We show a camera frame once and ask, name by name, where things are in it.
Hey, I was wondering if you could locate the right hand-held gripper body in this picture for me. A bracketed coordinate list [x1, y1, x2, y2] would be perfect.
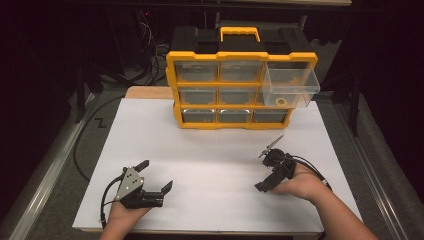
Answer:
[258, 133, 297, 188]

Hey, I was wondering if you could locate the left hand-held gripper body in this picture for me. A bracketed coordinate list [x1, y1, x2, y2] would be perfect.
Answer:
[114, 165, 166, 210]

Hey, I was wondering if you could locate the clear plastic organizer drawer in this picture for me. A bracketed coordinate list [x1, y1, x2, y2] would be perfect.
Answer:
[261, 60, 321, 109]

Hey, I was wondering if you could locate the yellow black organizer cabinet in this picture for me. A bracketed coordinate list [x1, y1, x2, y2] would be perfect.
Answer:
[165, 25, 319, 130]

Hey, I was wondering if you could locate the person's right hand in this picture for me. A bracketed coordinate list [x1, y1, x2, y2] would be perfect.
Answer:
[271, 162, 327, 203]

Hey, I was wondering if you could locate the person's left hand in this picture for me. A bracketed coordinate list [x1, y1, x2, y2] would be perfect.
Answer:
[105, 199, 152, 232]

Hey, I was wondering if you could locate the black stand leg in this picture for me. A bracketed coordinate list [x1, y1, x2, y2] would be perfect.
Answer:
[333, 74, 363, 138]
[73, 58, 105, 125]

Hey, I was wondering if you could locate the set of clear small drawers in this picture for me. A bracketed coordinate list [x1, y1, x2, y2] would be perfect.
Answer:
[174, 60, 289, 124]

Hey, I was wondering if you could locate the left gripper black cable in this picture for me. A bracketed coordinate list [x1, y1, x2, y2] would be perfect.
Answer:
[99, 174, 125, 230]

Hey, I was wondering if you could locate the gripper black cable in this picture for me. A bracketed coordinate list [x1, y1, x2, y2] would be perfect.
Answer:
[289, 154, 333, 192]
[99, 174, 125, 230]

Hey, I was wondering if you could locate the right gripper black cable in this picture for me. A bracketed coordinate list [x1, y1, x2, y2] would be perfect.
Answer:
[289, 154, 333, 192]

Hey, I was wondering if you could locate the long black floor cable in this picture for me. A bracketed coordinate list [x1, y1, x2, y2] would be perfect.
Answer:
[72, 95, 127, 183]

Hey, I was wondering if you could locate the metal floor rail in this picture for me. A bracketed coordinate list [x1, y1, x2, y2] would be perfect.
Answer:
[333, 99, 404, 240]
[0, 92, 96, 240]

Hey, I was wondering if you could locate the bundle of dark cables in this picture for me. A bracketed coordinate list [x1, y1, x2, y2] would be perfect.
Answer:
[131, 9, 172, 86]

